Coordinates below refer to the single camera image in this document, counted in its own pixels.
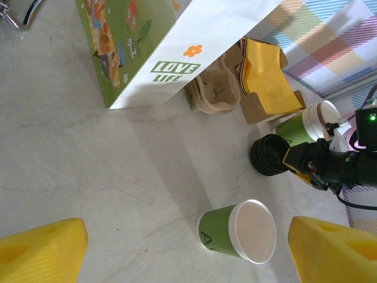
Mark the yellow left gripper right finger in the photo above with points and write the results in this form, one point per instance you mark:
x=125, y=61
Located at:
x=332, y=253

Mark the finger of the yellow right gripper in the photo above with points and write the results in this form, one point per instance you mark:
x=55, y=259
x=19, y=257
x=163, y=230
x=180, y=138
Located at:
x=303, y=176
x=296, y=157

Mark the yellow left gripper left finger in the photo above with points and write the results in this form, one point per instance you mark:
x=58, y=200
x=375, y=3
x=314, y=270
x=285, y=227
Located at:
x=38, y=253

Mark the green paper coffee cup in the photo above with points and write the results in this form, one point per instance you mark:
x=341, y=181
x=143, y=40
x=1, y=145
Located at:
x=253, y=233

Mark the yellow paper napkin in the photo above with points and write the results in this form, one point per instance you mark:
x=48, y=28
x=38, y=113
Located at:
x=271, y=76

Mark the white green printed paper bag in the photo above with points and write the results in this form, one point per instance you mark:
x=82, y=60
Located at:
x=176, y=44

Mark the white paper coffee cup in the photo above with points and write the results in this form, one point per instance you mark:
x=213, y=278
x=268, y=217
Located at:
x=294, y=129

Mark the black plastic lid stack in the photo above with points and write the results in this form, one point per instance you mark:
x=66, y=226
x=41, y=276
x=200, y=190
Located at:
x=265, y=156

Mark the brown cardboard napkin holder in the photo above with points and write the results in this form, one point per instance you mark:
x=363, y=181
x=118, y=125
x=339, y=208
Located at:
x=253, y=109

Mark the multicoloured paper napkin stack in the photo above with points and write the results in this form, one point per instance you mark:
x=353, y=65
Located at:
x=242, y=67

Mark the brown pulp cup carrier stack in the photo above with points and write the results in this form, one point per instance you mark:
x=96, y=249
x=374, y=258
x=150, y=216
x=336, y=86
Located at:
x=195, y=103

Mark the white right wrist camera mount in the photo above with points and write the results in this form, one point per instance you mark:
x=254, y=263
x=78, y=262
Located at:
x=341, y=138

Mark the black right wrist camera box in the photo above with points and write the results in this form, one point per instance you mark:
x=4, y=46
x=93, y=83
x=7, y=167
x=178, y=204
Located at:
x=366, y=132

